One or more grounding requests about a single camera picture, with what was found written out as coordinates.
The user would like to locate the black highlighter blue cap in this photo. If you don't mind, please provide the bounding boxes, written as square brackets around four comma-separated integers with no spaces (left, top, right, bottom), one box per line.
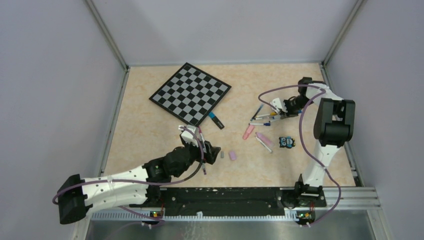
[208,112,225,130]

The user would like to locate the blue cap thin marker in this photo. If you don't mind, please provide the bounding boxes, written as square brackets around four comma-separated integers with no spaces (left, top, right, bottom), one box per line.
[249,122,271,127]

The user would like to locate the purple highlighter cap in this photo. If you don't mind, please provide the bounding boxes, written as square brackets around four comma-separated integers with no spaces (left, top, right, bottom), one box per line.
[228,150,237,161]

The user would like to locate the navy cap marker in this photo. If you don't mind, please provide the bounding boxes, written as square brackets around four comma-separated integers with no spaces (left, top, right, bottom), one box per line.
[252,115,281,121]

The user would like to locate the black grey chessboard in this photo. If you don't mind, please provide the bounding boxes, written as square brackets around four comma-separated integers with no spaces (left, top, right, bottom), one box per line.
[149,62,232,127]

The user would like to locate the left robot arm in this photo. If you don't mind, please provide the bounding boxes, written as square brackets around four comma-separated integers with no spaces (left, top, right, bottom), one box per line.
[52,140,221,225]

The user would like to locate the grey white marker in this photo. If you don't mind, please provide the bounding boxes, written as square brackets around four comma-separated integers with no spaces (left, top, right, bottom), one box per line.
[255,136,273,154]

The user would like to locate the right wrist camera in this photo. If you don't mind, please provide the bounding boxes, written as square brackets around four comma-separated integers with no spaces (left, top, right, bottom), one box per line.
[269,97,286,114]

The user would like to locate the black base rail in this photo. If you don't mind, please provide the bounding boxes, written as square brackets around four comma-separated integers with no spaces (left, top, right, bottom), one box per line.
[130,187,327,217]

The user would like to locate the purple pen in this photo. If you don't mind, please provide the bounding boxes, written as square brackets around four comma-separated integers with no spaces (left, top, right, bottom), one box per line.
[201,163,207,175]

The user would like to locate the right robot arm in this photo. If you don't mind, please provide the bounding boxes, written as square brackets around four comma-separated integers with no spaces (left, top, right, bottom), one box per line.
[281,77,356,209]

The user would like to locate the pink highlighter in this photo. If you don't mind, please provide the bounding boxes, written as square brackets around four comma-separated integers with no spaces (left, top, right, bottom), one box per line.
[242,124,255,140]

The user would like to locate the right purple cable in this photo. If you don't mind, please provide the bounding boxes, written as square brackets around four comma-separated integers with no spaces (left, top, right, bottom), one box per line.
[257,84,342,228]

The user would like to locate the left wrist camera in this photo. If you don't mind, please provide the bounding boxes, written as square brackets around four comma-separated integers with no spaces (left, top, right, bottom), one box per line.
[178,125,201,147]

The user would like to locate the owl eraser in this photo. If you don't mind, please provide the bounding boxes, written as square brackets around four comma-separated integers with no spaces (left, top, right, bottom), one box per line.
[279,136,296,149]

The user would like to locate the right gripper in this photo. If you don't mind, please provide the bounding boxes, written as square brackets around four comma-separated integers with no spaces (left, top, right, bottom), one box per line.
[279,96,315,119]

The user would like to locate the magenta cap pen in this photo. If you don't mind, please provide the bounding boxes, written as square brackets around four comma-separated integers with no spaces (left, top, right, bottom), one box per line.
[198,127,207,153]

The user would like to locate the yellow cap marker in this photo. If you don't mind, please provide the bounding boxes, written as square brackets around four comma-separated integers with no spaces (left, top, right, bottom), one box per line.
[255,112,277,119]

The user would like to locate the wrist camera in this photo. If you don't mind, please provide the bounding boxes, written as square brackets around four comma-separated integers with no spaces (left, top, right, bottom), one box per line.
[269,97,286,114]
[178,125,201,147]

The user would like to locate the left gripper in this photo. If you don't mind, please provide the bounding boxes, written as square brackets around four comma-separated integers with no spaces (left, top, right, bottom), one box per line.
[173,139,220,178]

